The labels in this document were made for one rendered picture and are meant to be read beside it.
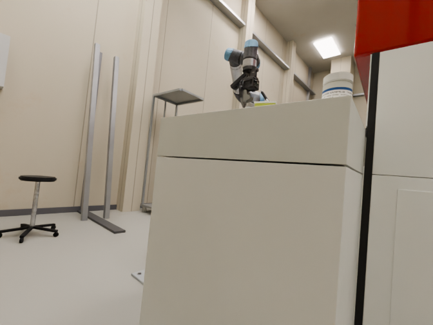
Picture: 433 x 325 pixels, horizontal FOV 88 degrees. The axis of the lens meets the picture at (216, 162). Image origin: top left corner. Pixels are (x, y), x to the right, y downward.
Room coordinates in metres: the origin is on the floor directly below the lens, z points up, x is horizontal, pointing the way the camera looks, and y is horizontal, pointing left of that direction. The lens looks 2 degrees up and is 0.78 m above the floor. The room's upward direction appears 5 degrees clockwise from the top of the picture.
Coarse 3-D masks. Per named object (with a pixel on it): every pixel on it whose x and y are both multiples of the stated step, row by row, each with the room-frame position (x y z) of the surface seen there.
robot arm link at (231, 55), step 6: (228, 48) 1.31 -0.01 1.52; (234, 48) 1.31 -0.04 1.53; (228, 54) 1.30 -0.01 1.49; (234, 54) 1.29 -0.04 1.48; (240, 54) 1.28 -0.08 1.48; (228, 60) 1.33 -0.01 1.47; (234, 60) 1.31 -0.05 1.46; (234, 66) 1.36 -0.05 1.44; (240, 66) 1.38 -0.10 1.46; (234, 72) 1.41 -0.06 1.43; (240, 72) 1.43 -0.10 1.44; (234, 78) 1.47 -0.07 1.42; (234, 90) 1.61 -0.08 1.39; (240, 102) 1.68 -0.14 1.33
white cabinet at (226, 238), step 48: (192, 192) 0.71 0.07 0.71; (240, 192) 0.60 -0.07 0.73; (288, 192) 0.52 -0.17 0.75; (336, 192) 0.46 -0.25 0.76; (192, 240) 0.70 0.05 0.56; (240, 240) 0.60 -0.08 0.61; (288, 240) 0.52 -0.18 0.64; (336, 240) 0.46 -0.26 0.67; (144, 288) 0.83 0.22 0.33; (192, 288) 0.69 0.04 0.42; (240, 288) 0.59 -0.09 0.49; (288, 288) 0.51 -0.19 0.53; (336, 288) 0.45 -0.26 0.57
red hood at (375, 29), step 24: (360, 0) 0.75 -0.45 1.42; (384, 0) 0.71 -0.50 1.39; (408, 0) 0.67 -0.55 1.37; (432, 0) 0.63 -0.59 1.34; (360, 24) 0.75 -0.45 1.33; (384, 24) 0.70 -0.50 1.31; (408, 24) 0.67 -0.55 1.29; (432, 24) 0.63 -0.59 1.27; (360, 48) 0.74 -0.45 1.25; (384, 48) 0.70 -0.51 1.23; (360, 72) 0.85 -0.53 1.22
